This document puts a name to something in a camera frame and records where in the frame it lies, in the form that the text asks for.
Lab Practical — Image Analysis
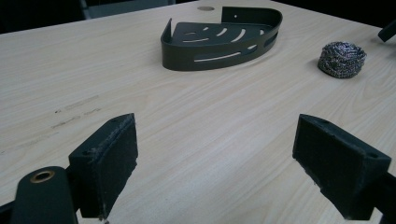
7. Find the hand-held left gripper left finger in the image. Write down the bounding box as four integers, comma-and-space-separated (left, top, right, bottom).
67, 113, 139, 220

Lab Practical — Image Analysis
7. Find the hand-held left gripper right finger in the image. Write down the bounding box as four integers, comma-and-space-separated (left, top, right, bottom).
291, 113, 392, 221

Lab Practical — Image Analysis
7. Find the steel wool scouring ball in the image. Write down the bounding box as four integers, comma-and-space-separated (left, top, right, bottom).
317, 41, 368, 79

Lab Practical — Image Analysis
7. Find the black corner shelf basket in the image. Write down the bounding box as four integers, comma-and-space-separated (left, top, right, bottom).
160, 6, 284, 72

